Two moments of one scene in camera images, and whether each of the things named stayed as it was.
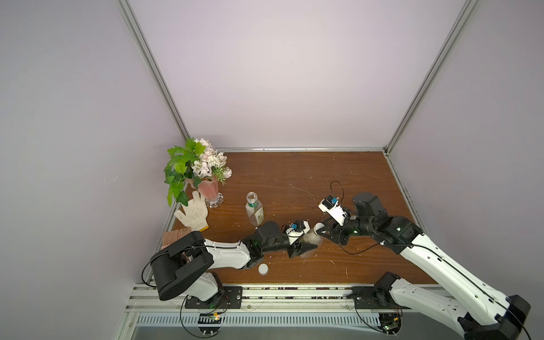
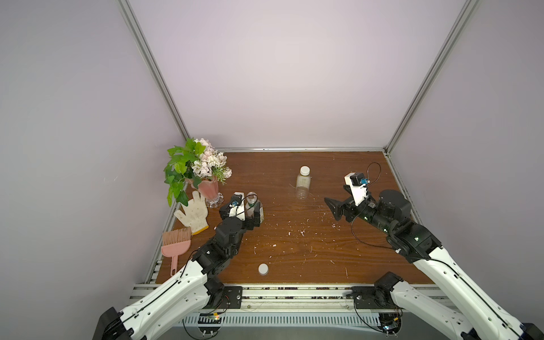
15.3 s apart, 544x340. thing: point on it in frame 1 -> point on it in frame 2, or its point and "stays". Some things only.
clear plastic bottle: x=310 y=238 -> x=302 y=186
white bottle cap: x=263 y=269 stays
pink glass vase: x=210 y=190 stays
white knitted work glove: x=196 y=213 stays
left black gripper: x=298 y=250 -> x=255 y=221
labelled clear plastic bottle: x=254 y=209 stays
